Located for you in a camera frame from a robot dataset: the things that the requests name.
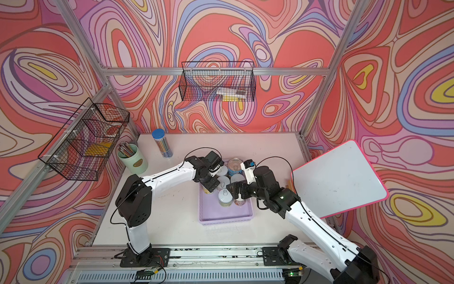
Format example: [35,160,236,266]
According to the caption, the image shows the purple plastic perforated basket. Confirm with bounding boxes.
[199,161,253,225]

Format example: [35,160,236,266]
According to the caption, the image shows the items in back basket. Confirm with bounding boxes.
[216,87,247,102]

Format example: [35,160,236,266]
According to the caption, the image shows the large blue label can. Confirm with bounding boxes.
[227,157,243,176]

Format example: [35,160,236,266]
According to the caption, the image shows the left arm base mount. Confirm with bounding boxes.
[114,246,171,267]

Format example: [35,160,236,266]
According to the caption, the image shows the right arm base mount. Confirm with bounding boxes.
[257,234,306,268]

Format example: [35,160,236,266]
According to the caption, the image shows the wooden board stand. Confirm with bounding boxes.
[286,180,295,192]

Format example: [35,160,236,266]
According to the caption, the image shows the orange label pull-tab can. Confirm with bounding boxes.
[216,166,228,176]

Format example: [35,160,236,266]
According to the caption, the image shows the black wire basket wall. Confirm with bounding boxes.
[38,98,130,181]
[179,60,256,102]

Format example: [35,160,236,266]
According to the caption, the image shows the orange can plastic lid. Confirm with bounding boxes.
[230,173,246,183]

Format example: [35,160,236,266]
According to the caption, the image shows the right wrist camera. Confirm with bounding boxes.
[241,159,256,184]

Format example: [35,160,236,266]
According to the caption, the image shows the clear tube blue lid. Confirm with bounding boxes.
[152,129,173,159]

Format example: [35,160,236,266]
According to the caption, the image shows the green cup with pencils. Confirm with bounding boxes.
[117,142,148,175]

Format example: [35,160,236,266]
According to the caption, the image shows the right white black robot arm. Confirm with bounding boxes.
[227,166,380,284]

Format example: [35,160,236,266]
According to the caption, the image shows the white board pink frame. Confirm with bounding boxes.
[293,140,390,218]

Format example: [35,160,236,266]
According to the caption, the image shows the black wire basket left wall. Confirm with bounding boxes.
[38,98,130,181]

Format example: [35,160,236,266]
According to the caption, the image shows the black wire basket back wall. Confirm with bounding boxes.
[179,60,256,102]

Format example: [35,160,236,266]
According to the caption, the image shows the can with white plastic lid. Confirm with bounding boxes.
[234,200,246,206]

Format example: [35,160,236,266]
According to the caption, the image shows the aluminium rail front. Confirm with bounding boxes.
[64,244,331,284]

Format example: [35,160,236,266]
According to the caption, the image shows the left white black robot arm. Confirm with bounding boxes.
[115,149,224,256]

